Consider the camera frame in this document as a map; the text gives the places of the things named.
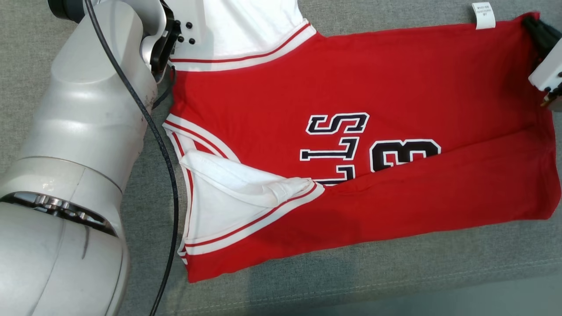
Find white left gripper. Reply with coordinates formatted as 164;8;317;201
168;0;207;47

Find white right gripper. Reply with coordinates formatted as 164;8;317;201
522;16;562;111

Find red white basketball jersey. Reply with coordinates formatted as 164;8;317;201
162;0;562;284

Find black cable with teal plug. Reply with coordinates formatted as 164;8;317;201
83;0;180;316

